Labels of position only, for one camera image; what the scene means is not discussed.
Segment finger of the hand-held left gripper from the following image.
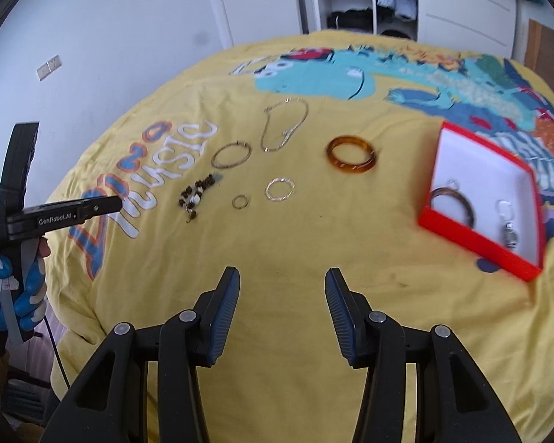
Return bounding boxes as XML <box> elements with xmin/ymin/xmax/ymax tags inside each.
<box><xmin>76</xmin><ymin>195</ymin><xmax>122</xmax><ymax>223</ymax></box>

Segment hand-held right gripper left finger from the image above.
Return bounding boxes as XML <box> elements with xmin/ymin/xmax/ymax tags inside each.
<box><xmin>39</xmin><ymin>266</ymin><xmax>241</xmax><ymax>443</ymax></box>

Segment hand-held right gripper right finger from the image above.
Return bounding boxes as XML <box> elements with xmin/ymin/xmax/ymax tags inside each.
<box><xmin>324</xmin><ymin>268</ymin><xmax>522</xmax><ymax>443</ymax></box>

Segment brown beaded bracelet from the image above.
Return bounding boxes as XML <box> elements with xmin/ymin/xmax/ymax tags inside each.
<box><xmin>178</xmin><ymin>173</ymin><xmax>222</xmax><ymax>223</ymax></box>

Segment thin copper bangle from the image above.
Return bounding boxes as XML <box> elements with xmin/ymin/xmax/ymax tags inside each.
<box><xmin>211</xmin><ymin>141</ymin><xmax>252</xmax><ymax>170</ymax></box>

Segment twisted silver hoop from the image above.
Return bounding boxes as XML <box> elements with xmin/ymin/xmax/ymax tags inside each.
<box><xmin>264</xmin><ymin>176</ymin><xmax>297</xmax><ymax>204</ymax></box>

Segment amber resin bangle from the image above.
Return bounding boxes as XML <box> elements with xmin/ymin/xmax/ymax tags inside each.
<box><xmin>325</xmin><ymin>135</ymin><xmax>378</xmax><ymax>176</ymax></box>

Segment silver chain necklace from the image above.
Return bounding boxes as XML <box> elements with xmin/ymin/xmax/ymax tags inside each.
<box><xmin>260</xmin><ymin>98</ymin><xmax>310</xmax><ymax>153</ymax></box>

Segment red jewelry box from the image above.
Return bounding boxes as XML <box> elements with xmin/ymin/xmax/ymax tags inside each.
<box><xmin>418</xmin><ymin>121</ymin><xmax>546</xmax><ymax>282</ymax></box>

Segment person's left hand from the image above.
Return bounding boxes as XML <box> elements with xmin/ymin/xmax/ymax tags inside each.
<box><xmin>0</xmin><ymin>240</ymin><xmax>51</xmax><ymax>333</ymax></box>

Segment yellow printed dinosaur blanket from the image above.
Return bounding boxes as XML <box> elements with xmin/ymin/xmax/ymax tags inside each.
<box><xmin>41</xmin><ymin>30</ymin><xmax>554</xmax><ymax>443</ymax></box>

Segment dark brown bangle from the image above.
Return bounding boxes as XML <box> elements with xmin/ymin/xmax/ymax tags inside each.
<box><xmin>428</xmin><ymin>186</ymin><xmax>477</xmax><ymax>229</ymax></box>

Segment white door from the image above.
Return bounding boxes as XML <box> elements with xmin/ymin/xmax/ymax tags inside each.
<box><xmin>212</xmin><ymin>0</ymin><xmax>302</xmax><ymax>49</ymax></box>

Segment folded dark clothes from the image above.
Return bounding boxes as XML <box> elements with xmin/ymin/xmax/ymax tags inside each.
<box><xmin>328</xmin><ymin>8</ymin><xmax>376</xmax><ymax>31</ymax></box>

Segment white wardrobe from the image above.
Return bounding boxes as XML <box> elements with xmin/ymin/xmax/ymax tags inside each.
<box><xmin>300</xmin><ymin>0</ymin><xmax>522</xmax><ymax>61</ymax></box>

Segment wooden headboard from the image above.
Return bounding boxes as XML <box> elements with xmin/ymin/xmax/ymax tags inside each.
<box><xmin>524</xmin><ymin>18</ymin><xmax>554</xmax><ymax>116</ymax></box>

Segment black cable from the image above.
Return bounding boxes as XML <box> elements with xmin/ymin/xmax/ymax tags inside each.
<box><xmin>45</xmin><ymin>319</ymin><xmax>71</xmax><ymax>389</ymax></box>

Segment white light switch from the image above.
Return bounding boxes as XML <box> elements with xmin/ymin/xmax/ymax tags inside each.
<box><xmin>36</xmin><ymin>55</ymin><xmax>62</xmax><ymax>81</ymax></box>

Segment black white beaded keychain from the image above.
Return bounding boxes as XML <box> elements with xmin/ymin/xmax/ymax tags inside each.
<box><xmin>496</xmin><ymin>200</ymin><xmax>522</xmax><ymax>247</ymax></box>

